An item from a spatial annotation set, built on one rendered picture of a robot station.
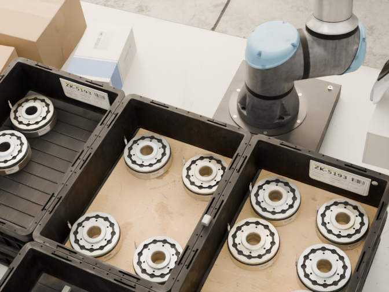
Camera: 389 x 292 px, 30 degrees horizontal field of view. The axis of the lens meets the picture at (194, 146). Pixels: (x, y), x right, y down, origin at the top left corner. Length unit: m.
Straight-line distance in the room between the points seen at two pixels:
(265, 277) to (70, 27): 0.93
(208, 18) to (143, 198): 1.65
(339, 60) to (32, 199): 0.74
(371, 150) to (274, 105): 0.45
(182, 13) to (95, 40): 1.24
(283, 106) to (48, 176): 0.56
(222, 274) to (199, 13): 1.85
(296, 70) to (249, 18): 1.47
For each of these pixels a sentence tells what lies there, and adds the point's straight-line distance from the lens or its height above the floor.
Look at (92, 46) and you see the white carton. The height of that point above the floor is 0.79.
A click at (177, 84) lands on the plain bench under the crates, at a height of 0.70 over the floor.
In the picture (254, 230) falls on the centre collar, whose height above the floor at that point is 0.87.
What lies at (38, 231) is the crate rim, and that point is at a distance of 1.44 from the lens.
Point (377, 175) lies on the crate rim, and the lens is 1.45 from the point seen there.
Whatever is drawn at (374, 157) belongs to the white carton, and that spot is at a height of 1.07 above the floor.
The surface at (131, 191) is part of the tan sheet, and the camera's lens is 1.56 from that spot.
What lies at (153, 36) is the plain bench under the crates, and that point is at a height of 0.70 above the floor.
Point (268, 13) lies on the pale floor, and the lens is 3.11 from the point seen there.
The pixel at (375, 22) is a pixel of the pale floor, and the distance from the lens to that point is 3.09.
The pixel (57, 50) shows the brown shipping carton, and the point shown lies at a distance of 1.98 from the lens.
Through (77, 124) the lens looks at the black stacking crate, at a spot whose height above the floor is 0.83.
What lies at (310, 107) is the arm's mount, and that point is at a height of 0.74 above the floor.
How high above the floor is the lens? 2.12
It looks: 53 degrees down
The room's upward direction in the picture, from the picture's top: 8 degrees counter-clockwise
